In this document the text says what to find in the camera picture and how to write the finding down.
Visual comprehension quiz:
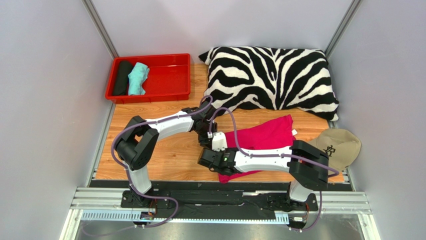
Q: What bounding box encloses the red plastic tray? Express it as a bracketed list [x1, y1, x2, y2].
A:
[104, 53, 192, 104]

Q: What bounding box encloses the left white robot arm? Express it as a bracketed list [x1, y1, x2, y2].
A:
[111, 103, 216, 196]

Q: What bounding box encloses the aluminium frame rail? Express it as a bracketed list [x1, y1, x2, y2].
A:
[60, 180, 380, 240]

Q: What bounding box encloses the magenta t shirt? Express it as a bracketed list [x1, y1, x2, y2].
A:
[217, 114, 297, 184]

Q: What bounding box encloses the zebra print pillow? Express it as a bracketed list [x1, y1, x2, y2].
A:
[199, 46, 339, 122]

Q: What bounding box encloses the rolled black t shirt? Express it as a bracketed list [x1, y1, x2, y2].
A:
[112, 60, 134, 96]

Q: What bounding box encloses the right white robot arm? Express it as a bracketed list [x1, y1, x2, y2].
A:
[197, 140, 331, 202]

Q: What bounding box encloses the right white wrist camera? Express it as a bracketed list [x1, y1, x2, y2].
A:
[207, 131, 228, 152]

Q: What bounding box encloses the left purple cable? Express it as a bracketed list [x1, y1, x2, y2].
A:
[110, 95, 215, 234]

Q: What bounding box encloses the beige baseball cap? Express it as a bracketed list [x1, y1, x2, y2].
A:
[308, 128, 362, 172]

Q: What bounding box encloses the rolled teal t shirt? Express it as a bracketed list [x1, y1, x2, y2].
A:
[127, 62, 150, 96]

